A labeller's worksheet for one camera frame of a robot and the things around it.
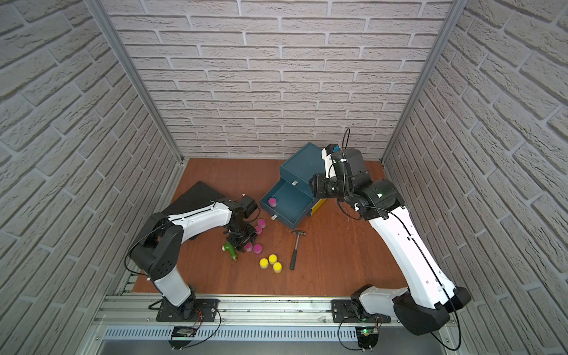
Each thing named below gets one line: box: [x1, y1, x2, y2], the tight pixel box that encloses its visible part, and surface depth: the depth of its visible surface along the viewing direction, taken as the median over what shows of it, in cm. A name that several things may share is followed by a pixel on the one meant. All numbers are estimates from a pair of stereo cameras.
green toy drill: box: [221, 241, 239, 262], surface depth 87 cm
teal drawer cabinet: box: [264, 142, 326, 231], surface depth 91 cm
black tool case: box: [161, 181, 227, 217], surface depth 101 cm
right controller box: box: [355, 326, 380, 353], surface depth 72 cm
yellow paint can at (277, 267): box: [272, 261, 282, 273], surface depth 83 cm
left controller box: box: [167, 326, 196, 351], surface depth 70 cm
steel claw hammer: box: [289, 230, 307, 271], surface depth 89 cm
